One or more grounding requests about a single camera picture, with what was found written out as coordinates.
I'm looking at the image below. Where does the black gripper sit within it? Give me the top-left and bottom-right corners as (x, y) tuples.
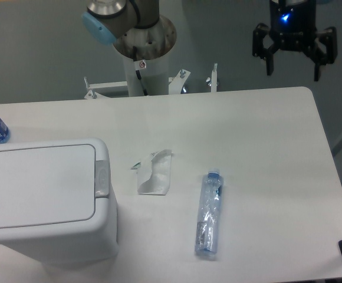
(252, 1), (337, 82)

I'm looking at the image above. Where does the white plastic trash can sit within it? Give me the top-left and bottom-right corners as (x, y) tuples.
(0, 138), (119, 264)

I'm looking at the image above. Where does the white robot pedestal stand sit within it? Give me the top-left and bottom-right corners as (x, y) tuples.
(83, 15), (220, 100)

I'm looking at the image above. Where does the torn white paper wrapper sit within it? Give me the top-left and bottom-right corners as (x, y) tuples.
(130, 149), (173, 196)

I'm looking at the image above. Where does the white trash can lid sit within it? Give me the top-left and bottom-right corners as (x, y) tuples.
(0, 144), (96, 229)

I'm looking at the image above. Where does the empty clear plastic bottle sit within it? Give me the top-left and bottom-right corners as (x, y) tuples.
(195, 168), (224, 258)

